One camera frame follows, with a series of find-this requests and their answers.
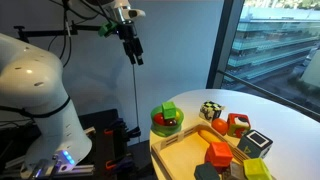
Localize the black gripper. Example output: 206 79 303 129
116 21 145 66

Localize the black and white toy cube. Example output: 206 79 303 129
198 100 226 123

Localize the green toy cube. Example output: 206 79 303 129
161 101 177 121

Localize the red toy ball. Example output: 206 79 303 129
153 112 166 127

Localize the wooden tray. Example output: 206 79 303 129
150 123 254 180

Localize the yellow toy banana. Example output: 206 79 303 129
198 129 224 145

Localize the orange toy tomato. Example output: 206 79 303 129
211 117 229 136

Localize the orange-red toy cube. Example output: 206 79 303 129
204 141 234 168

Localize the dark teal toy cube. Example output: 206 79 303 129
193 162 221 180

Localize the grey toy cube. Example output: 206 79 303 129
221 161 248 180

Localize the lime yellow toy cube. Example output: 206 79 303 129
242 157 273 180

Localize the black clamp with orange tips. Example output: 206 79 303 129
105 153 135 172
103 117 142 143

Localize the green plastic bowl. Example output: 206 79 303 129
150 105 185 138

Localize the black boom rod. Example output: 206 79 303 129
13 23 102 44

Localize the black robot stand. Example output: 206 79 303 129
0 108 155 180

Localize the red cube with panda print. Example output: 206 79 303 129
226 112 252 139

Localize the glass office building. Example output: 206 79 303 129
223 5 320 82

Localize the blue-grey cube with white square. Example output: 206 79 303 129
236 129 274 160

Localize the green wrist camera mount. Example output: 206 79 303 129
97 21 119 38

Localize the thin hanging black cable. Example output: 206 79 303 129
132 63 141 134

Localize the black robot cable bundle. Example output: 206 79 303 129
46 0 116 69

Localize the dark window frame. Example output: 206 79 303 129
205 0 246 90

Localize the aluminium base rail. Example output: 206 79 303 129
0 156 96 179

